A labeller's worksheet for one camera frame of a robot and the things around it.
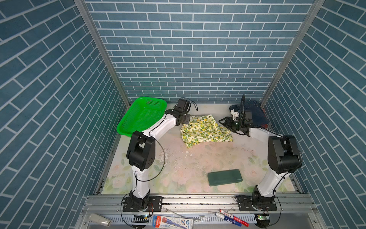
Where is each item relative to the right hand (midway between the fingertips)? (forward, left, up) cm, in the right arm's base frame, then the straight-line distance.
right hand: (220, 121), depth 96 cm
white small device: (-59, +59, -7) cm, 83 cm away
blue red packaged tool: (-57, +29, -10) cm, 65 cm away
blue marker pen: (-53, -2, -11) cm, 54 cm away
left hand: (-1, +24, +3) cm, 24 cm away
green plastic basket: (+13, +60, -9) cm, 62 cm away
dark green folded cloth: (-33, -2, -12) cm, 35 cm away
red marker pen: (-53, -7, -11) cm, 54 cm away
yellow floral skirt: (+1, +11, -11) cm, 15 cm away
